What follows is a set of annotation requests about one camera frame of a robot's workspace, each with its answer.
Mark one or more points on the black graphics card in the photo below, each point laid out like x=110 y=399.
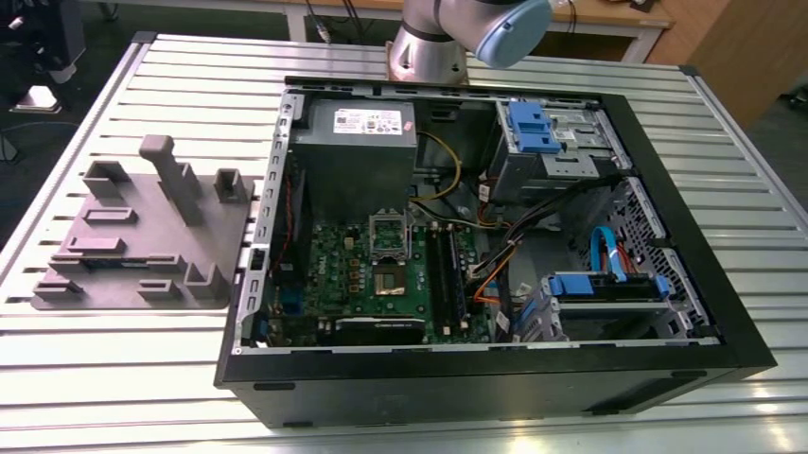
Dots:
x=379 y=328

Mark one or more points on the black PC case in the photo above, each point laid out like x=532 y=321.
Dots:
x=443 y=392

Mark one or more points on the grey power supply unit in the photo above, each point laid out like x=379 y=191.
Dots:
x=353 y=179

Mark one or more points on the metal disk cage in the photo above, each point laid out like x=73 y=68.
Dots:
x=607 y=308

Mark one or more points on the metal drive cage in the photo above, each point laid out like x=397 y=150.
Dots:
x=568 y=165

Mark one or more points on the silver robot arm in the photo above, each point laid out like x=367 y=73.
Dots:
x=423 y=52

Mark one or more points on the green motherboard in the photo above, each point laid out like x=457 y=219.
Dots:
x=335 y=265

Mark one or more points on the hard disk in blue carrier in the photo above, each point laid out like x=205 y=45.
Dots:
x=600 y=286

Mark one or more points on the black RAM slot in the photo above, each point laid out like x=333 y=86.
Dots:
x=441 y=279
x=448 y=279
x=433 y=279

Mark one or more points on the wooden desk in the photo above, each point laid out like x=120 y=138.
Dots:
x=607 y=19

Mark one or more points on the blue board connector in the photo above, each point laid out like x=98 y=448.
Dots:
x=292 y=302

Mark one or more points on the blue plastic drive latch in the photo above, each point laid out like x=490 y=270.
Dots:
x=534 y=127

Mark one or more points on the wooden cabinet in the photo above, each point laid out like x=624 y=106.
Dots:
x=746 y=47

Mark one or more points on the grey parts rack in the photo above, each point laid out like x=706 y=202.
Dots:
x=158 y=284

